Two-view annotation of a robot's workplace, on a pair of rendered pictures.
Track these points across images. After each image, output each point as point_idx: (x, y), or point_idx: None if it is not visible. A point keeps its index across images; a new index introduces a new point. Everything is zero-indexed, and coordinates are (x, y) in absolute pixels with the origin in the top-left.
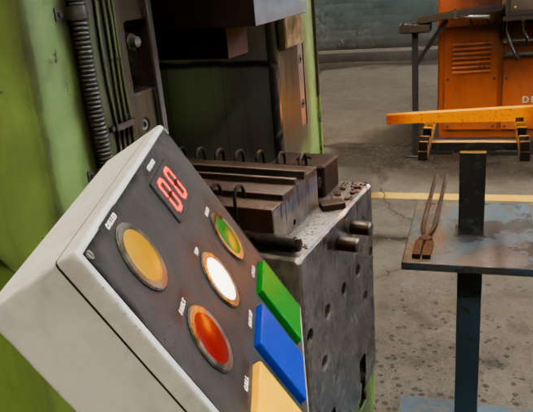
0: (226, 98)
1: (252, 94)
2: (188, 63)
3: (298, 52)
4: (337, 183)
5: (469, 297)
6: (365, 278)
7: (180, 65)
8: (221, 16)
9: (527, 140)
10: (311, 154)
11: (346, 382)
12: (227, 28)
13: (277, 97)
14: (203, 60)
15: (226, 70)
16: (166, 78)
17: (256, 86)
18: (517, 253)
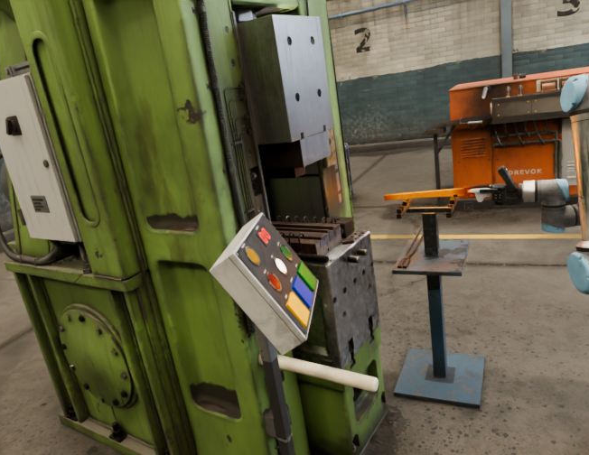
0: (300, 191)
1: (313, 189)
2: None
3: (335, 167)
4: (353, 231)
5: (434, 290)
6: (369, 277)
7: None
8: (289, 162)
9: (452, 207)
10: (341, 218)
11: (359, 327)
12: None
13: (324, 190)
14: None
15: (300, 178)
16: (272, 182)
17: (313, 185)
18: (452, 264)
